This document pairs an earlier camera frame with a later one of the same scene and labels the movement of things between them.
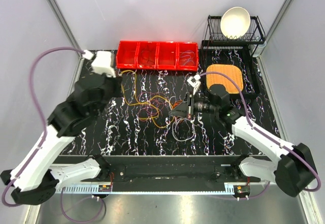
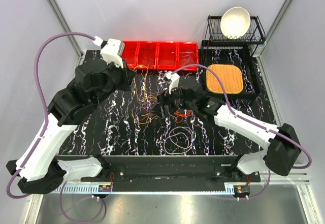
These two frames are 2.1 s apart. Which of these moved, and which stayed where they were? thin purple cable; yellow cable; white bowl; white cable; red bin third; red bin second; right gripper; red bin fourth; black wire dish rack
Moved: right gripper; white cable; yellow cable
Stayed: red bin third; thin purple cable; red bin second; white bowl; black wire dish rack; red bin fourth
